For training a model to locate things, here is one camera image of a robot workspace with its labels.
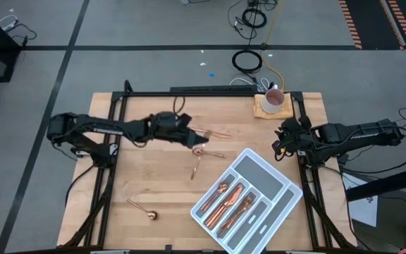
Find white cutlery tray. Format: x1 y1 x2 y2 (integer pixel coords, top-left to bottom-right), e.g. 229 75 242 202
190 147 304 254

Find black mat with orange stripes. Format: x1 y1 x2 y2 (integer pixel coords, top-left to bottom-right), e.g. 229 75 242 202
338 0 406 50

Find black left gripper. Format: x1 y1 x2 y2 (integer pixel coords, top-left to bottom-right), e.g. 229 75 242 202
148 111 210 149

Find black arm base cable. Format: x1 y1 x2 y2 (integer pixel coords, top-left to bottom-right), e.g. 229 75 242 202
64 162 97 207

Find black beam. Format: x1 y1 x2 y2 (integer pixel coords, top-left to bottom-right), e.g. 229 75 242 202
345 164 406 202

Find white cable with adapter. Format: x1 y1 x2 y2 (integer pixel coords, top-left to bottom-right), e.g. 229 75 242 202
0 13 19 31

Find yellow floor cable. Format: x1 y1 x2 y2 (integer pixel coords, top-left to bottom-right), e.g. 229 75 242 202
259 0 285 91

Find white board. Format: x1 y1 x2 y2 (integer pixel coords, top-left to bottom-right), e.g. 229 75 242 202
341 171 379 229

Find thin black floor cable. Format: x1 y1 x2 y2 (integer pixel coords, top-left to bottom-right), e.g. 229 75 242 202
7 23 37 47

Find copper spoon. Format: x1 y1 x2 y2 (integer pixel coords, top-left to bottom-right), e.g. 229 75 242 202
125 198 159 222
191 147 228 159
190 154 203 181
200 181 229 213

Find wooden fork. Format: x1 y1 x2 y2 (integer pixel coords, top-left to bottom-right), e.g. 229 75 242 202
216 197 253 238

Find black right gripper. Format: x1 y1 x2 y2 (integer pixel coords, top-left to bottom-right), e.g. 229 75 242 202
272 116 316 160

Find white mug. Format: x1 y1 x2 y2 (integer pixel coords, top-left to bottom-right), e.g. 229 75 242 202
261 87 285 114

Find copper knife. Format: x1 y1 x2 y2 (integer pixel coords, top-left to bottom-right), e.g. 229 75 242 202
209 190 245 226
208 183 245 222
206 186 242 226
204 192 241 229

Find black perforated power strip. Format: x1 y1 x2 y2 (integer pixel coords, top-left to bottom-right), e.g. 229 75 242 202
169 84 259 93

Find yellow folded cloth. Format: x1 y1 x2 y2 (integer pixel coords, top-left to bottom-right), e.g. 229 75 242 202
252 92 295 120

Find black cable coil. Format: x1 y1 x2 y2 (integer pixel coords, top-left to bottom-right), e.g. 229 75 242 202
241 7 268 29
231 49 263 74

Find white floor cables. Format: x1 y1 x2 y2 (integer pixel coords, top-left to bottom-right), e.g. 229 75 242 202
228 76 278 92

